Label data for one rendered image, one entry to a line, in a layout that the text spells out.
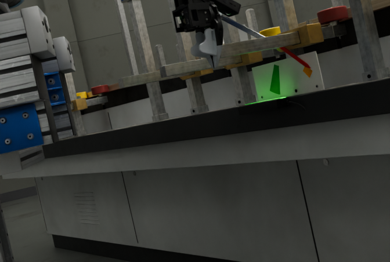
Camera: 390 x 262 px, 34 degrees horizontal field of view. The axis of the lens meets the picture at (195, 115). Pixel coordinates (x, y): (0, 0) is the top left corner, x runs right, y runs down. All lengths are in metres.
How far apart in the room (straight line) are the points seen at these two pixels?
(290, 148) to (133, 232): 1.56
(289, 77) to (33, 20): 0.73
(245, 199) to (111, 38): 6.23
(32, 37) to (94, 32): 7.17
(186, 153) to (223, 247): 0.51
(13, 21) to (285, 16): 0.74
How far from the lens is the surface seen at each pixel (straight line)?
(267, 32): 1.94
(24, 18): 1.30
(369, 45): 1.54
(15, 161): 1.43
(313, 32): 1.67
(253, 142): 1.93
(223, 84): 2.33
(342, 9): 1.77
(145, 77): 1.97
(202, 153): 2.17
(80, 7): 8.52
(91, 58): 8.43
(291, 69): 1.72
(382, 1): 1.74
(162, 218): 2.93
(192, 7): 1.47
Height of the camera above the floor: 0.75
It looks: 1 degrees down
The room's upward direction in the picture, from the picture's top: 13 degrees counter-clockwise
